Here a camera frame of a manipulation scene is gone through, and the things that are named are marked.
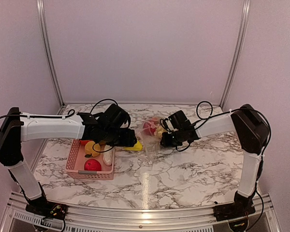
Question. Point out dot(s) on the aluminium frame post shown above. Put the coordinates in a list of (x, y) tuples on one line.
[(237, 52), (48, 52)]

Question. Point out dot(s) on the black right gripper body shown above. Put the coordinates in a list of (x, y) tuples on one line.
[(175, 140)]

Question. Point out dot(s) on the orange fake pumpkin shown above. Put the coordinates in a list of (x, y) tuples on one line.
[(84, 142)]

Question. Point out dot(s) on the yellow fake peach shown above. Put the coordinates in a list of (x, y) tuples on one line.
[(159, 131)]

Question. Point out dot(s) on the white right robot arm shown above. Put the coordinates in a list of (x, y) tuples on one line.
[(253, 132)]

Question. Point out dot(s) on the right aluminium frame post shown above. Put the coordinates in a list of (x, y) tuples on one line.
[(237, 52)]

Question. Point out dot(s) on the aluminium front rail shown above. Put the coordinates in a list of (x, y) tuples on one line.
[(95, 219)]

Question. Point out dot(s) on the red fake apple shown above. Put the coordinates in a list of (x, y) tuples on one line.
[(149, 128)]

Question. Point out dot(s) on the pink perforated plastic basket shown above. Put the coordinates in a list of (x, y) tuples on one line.
[(76, 160)]

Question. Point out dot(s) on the red fake tomato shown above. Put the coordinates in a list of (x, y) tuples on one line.
[(92, 165)]

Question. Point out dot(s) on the clear zip top bag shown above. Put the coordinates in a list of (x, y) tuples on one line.
[(151, 144)]

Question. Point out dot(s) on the left aluminium frame post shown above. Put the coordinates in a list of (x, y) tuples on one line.
[(48, 52)]

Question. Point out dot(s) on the pale green fake cabbage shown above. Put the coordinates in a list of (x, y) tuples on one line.
[(108, 155)]

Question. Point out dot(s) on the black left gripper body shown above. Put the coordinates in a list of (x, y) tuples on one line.
[(113, 138)]

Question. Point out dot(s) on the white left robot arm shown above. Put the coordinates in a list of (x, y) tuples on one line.
[(18, 128)]

